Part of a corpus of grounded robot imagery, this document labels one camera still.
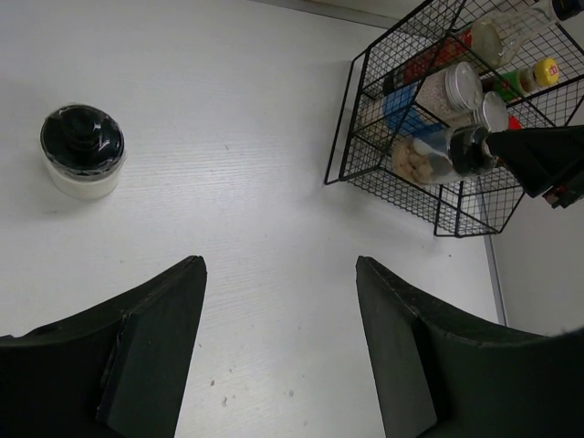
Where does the white powder jar black cap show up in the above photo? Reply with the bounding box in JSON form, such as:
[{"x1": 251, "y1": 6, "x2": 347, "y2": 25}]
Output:
[{"x1": 39, "y1": 104, "x2": 126, "y2": 201}]

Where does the blue label silver lid jar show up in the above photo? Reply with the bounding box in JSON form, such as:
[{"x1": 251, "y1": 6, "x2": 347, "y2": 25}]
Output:
[{"x1": 382, "y1": 61, "x2": 483, "y2": 135}]

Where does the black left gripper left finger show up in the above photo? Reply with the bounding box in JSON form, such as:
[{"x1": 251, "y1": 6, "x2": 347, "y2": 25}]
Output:
[{"x1": 1, "y1": 255, "x2": 206, "y2": 437}]

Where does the tall dark sauce bottle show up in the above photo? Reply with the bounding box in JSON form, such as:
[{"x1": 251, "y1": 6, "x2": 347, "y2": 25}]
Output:
[{"x1": 470, "y1": 0, "x2": 583, "y2": 68}]

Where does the red lid sauce jar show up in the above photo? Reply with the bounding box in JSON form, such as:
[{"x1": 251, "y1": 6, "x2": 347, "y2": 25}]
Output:
[{"x1": 383, "y1": 32, "x2": 485, "y2": 99}]

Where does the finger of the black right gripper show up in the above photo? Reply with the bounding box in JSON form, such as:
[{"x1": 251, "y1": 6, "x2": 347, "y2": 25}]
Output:
[{"x1": 486, "y1": 126, "x2": 583, "y2": 199}]

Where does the yellow cap sauce bottle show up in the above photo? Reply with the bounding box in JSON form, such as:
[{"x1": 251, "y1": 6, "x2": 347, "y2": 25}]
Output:
[{"x1": 482, "y1": 57, "x2": 560, "y2": 102}]

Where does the brown spice jar black cap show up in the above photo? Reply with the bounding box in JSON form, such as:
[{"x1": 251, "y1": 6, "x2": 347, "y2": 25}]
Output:
[{"x1": 391, "y1": 125, "x2": 497, "y2": 186}]

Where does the black wire mesh rack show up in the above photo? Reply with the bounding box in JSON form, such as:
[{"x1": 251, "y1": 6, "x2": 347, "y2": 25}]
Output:
[{"x1": 329, "y1": 1, "x2": 583, "y2": 237}]

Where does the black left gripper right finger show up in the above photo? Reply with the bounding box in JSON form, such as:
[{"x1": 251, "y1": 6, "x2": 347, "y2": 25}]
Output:
[{"x1": 356, "y1": 256, "x2": 583, "y2": 437}]

